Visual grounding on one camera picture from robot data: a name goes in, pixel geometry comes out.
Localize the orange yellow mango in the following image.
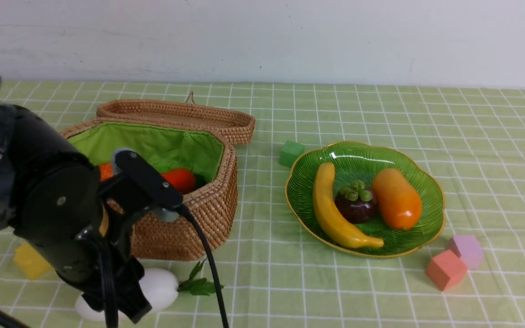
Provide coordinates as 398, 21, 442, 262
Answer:
371, 168, 422, 231

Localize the dark purple mangosteen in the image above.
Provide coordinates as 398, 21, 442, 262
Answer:
334, 180, 378, 224

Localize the woven rattan basket lid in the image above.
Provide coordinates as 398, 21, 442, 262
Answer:
96, 92, 256, 145

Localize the green foam cube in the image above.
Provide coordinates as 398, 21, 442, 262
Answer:
278, 140, 306, 168

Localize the orange toy pumpkin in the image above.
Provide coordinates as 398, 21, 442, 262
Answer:
98, 162, 114, 181

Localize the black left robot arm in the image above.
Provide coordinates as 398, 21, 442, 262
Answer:
0, 78, 151, 328

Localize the red carrot with leaves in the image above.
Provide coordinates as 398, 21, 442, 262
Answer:
161, 168, 197, 195

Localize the woven rattan basket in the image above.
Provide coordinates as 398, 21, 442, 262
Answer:
60, 118, 238, 261

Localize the pink foam cube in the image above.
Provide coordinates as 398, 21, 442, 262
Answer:
425, 249, 468, 292

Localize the yellow banana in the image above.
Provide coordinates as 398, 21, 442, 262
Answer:
312, 162, 385, 249

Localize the green checkered tablecloth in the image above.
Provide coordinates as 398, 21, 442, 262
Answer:
0, 81, 525, 328

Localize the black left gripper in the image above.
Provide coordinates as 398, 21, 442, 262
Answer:
80, 256, 152, 325

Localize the white radish with leaves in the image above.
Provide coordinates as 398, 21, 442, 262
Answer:
74, 259, 224, 323

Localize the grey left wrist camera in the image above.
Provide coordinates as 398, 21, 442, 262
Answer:
110, 148, 183, 223

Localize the purple foam cube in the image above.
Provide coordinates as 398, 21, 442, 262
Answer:
447, 234, 485, 270

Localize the green glass leaf plate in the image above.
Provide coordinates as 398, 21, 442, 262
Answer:
284, 141, 446, 259

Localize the yellow foam cube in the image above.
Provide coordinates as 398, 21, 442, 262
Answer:
13, 242, 52, 280

